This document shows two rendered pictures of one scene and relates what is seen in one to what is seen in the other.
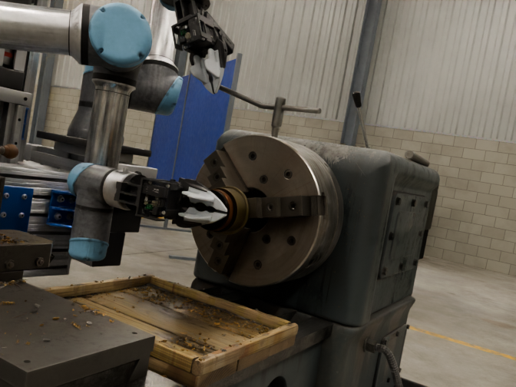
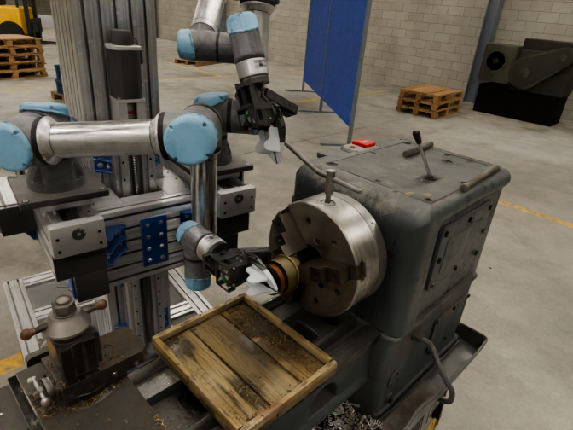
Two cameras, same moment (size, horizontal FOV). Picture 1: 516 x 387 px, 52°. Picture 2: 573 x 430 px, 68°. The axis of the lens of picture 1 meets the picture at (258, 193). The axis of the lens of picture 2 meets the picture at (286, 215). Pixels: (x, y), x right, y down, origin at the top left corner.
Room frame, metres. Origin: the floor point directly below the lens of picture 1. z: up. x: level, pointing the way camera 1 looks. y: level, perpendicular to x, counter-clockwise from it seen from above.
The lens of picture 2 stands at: (0.16, -0.15, 1.67)
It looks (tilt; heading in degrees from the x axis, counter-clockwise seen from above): 26 degrees down; 14
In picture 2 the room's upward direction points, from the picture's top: 5 degrees clockwise
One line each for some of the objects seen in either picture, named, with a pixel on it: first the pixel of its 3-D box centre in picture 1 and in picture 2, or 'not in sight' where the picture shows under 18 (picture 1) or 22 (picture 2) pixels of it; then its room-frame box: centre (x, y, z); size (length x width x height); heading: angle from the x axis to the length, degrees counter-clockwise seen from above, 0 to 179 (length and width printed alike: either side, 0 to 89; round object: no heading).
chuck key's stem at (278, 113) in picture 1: (276, 124); (328, 191); (1.13, -0.01, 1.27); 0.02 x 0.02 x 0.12
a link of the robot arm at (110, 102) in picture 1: (106, 132); (204, 185); (1.20, 0.36, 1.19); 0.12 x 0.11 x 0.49; 107
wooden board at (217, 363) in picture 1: (167, 319); (243, 355); (0.91, 0.12, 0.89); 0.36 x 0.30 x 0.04; 60
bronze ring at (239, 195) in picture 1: (223, 210); (281, 274); (1.01, 0.06, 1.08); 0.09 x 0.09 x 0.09; 60
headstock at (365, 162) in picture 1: (325, 218); (396, 219); (1.50, -0.20, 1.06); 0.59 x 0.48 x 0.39; 150
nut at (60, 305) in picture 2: not in sight; (63, 304); (0.64, 0.36, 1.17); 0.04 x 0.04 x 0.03
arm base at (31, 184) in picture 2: not in sight; (54, 166); (1.09, 0.77, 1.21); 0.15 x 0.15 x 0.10
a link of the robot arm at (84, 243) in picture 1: (90, 230); (199, 266); (1.10, 0.33, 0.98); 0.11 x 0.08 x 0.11; 17
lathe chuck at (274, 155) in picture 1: (260, 210); (320, 255); (1.13, -0.01, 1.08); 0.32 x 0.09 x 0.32; 60
